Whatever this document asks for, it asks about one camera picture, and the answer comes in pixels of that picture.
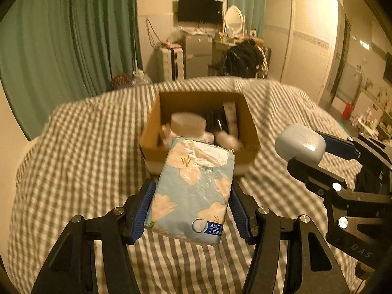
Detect white suitcase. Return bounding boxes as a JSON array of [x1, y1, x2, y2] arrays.
[[157, 47, 184, 82]]

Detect light blue oval case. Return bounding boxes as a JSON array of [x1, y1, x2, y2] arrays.
[[274, 124, 326, 165]]

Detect checkered bed cover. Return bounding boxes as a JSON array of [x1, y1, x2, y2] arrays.
[[8, 77, 347, 293]]

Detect white sock with blue trim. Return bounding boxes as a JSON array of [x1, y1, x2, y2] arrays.
[[214, 130, 243, 151]]

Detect black round object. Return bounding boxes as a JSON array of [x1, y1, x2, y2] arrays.
[[205, 110, 229, 133]]

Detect purple white cosmetic box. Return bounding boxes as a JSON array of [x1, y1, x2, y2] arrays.
[[223, 102, 239, 138]]

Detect black wall television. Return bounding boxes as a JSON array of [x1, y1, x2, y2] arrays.
[[177, 0, 223, 25]]

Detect silver mini fridge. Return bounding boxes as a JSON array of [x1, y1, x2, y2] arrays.
[[181, 34, 213, 79]]

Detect black clothes on chair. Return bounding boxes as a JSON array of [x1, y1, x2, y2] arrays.
[[222, 39, 269, 78]]

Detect blue floral tissue pack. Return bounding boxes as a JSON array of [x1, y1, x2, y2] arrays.
[[144, 137, 235, 245]]

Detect red fire extinguisher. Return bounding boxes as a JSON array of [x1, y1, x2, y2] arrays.
[[341, 103, 353, 120]]

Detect white oval vanity mirror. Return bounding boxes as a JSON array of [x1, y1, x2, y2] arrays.
[[224, 5, 245, 37]]

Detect brown cardboard box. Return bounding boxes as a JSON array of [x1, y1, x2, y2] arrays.
[[140, 91, 260, 176]]

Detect white cylindrical electric device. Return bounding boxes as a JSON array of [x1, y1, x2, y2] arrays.
[[160, 112, 215, 147]]

